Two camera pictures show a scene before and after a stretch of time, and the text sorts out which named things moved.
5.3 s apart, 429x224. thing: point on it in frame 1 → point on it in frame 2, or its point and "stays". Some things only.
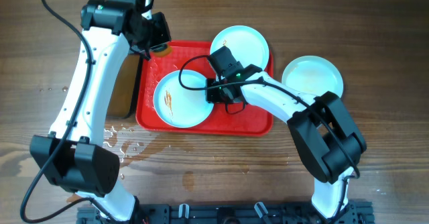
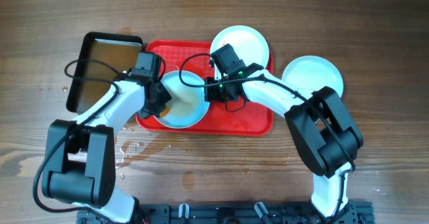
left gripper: x=163 y=33 → x=166 y=97
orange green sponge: x=161 y=49 → x=164 y=112
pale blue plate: x=314 y=74 stays
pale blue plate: x=248 y=45 stays
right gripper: x=211 y=94 stays
